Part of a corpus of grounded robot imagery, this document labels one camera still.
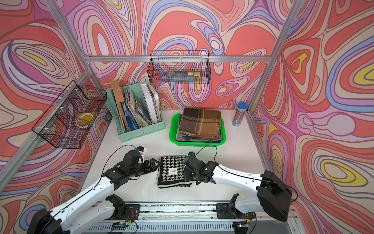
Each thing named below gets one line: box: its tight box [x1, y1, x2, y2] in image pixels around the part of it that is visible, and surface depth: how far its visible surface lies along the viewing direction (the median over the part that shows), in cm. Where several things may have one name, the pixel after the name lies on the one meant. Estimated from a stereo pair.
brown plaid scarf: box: [178, 107, 222, 140], surface depth 95 cm
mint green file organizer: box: [105, 80, 167, 143], surface depth 100 cm
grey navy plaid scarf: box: [176, 114, 222, 143], surface depth 93 cm
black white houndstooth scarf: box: [156, 155, 192, 189], surface depth 84 cm
